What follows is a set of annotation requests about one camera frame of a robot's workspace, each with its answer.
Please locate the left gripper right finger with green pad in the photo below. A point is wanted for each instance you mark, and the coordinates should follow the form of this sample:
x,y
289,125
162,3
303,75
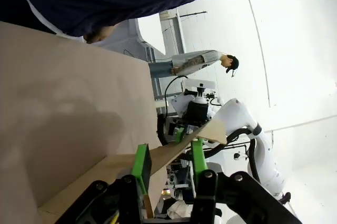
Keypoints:
x,y
198,161

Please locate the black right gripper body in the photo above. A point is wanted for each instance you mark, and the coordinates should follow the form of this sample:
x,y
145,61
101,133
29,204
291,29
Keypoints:
x,y
196,112

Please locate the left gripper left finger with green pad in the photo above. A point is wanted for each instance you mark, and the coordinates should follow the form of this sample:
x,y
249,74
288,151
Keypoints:
x,y
142,163

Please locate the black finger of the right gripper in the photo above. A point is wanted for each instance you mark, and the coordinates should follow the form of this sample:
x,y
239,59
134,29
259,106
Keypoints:
x,y
179,134

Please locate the brown cardboard box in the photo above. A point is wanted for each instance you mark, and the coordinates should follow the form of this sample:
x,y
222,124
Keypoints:
x,y
113,171

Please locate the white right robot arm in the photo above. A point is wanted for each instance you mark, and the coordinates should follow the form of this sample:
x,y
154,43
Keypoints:
x,y
252,142

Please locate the person's hand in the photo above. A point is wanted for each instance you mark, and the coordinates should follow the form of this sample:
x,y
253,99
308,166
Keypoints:
x,y
98,36

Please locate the background person in grey shirt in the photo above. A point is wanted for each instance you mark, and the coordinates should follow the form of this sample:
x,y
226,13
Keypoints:
x,y
192,62

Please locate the white background table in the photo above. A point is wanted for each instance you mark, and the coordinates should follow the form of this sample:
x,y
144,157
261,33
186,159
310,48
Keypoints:
x,y
142,37

